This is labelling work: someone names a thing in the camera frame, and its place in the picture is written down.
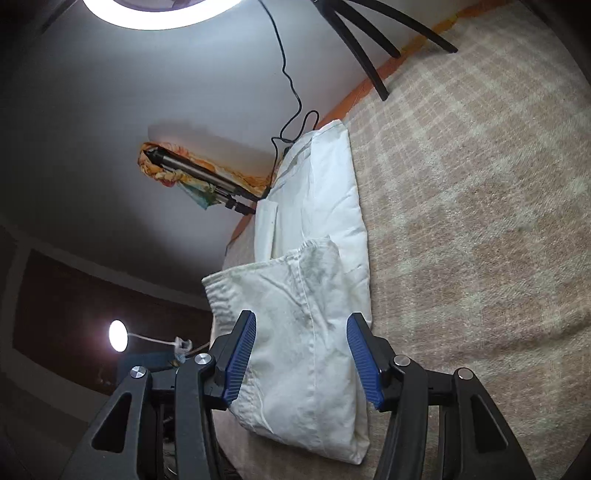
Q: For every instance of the folded silver tripod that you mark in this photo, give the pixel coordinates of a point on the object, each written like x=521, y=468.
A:
x=194, y=173

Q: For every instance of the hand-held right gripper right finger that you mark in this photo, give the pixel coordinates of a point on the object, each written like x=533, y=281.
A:
x=362, y=364

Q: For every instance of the white clip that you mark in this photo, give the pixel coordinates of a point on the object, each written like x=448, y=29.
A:
x=183, y=347

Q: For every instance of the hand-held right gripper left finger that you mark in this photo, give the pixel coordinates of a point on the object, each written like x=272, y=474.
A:
x=240, y=355

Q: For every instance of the colourful patterned cloth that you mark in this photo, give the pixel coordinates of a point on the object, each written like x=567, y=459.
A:
x=159, y=174

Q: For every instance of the beige plaid blanket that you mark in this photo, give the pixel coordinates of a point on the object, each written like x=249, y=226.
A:
x=461, y=230

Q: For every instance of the white pants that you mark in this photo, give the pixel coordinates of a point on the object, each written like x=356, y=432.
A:
x=314, y=207

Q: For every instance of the black light stand legs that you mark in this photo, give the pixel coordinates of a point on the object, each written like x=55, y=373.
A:
x=364, y=60

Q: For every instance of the round white lamp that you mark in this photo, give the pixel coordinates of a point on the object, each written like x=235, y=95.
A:
x=118, y=335

